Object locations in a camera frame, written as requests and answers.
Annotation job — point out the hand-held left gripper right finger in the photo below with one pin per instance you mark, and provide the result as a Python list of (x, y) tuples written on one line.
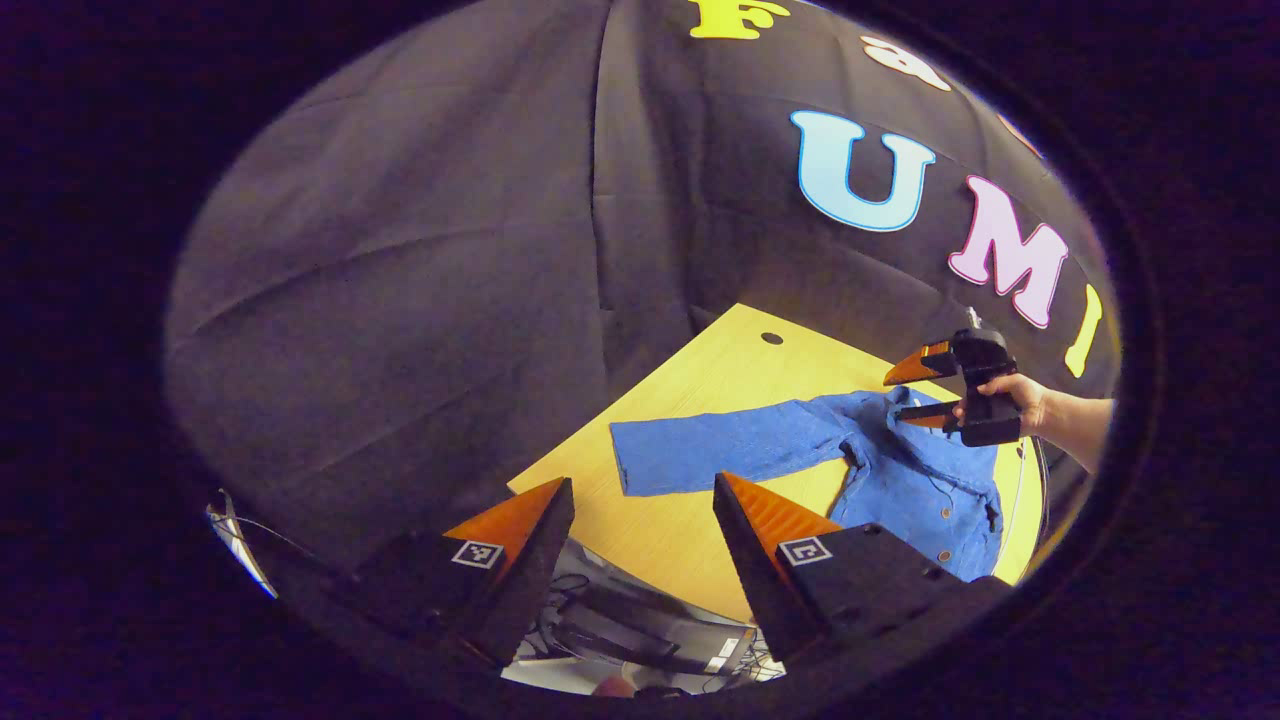
[(750, 570)]

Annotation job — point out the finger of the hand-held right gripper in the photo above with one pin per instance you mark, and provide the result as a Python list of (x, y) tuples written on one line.
[(920, 365), (930, 413)]

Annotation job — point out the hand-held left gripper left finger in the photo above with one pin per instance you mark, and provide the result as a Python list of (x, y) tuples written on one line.
[(530, 590)]

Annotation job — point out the blue button shirt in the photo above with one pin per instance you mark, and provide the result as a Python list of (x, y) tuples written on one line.
[(900, 480)]

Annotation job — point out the black electronic device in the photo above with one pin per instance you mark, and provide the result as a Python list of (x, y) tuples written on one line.
[(620, 625)]

